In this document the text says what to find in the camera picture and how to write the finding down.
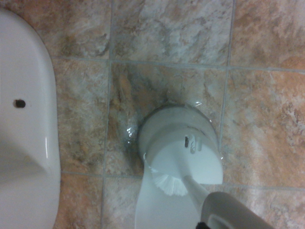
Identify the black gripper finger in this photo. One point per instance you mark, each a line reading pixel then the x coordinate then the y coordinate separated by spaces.
pixel 202 226

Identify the white toilet brush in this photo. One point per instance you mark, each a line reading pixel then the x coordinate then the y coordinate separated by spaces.
pixel 228 207

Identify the white toilet brush holder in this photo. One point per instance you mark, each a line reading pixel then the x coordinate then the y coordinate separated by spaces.
pixel 181 133

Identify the white toilet bowl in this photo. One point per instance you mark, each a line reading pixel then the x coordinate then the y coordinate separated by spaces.
pixel 23 119

